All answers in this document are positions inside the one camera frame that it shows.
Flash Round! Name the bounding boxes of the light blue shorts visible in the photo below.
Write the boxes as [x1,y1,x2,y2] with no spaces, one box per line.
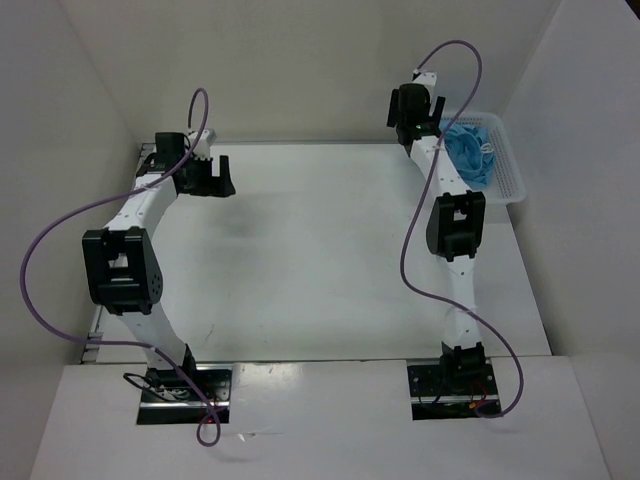
[444,123,495,190]

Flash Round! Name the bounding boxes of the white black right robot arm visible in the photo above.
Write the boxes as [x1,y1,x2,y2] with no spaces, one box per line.
[387,83,486,401]

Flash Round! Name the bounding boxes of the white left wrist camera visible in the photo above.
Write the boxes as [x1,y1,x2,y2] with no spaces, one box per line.
[187,128,217,161]

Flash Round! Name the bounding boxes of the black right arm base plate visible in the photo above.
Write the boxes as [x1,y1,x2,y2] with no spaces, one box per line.
[406,359,502,421]

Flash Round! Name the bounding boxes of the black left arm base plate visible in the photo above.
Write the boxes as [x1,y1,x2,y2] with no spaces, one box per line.
[123,364,233,426]

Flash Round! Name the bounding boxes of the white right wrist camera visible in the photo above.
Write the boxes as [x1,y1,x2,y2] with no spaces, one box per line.
[412,68,438,88]

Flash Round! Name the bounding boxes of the white perforated plastic basket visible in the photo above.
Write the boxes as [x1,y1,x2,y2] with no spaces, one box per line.
[455,113,526,205]

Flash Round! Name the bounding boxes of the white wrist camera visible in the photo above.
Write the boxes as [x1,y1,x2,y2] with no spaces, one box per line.
[412,68,438,88]
[187,128,217,161]

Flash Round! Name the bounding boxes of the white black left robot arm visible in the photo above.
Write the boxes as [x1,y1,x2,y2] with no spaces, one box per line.
[82,129,236,400]

